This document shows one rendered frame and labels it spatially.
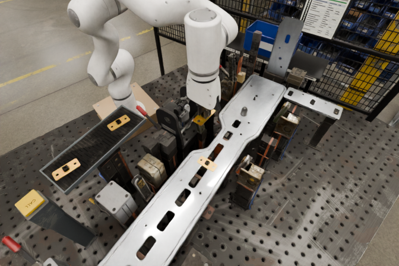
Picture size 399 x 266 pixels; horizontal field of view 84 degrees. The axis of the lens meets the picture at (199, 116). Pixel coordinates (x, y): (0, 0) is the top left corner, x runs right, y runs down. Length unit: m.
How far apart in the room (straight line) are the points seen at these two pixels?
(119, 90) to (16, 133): 1.86
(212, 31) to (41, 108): 2.73
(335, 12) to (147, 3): 1.12
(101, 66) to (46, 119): 1.89
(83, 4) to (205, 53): 0.45
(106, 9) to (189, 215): 0.76
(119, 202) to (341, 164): 1.21
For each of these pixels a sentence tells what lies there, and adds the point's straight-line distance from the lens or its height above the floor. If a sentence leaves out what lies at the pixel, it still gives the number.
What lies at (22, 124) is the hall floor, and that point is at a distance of 3.01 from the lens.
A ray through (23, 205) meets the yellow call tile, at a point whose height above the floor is 1.16.
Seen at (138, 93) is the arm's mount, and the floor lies 0.81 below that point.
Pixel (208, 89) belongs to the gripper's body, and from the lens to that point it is 0.61.
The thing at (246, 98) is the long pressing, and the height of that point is 1.00.
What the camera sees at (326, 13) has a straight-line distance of 1.52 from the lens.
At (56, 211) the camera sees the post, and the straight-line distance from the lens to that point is 0.93.
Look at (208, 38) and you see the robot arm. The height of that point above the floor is 1.58.
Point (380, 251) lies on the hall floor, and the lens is 2.28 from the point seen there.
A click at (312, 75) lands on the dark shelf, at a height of 1.03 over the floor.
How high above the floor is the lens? 1.84
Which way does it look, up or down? 49 degrees down
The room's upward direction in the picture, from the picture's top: straight up
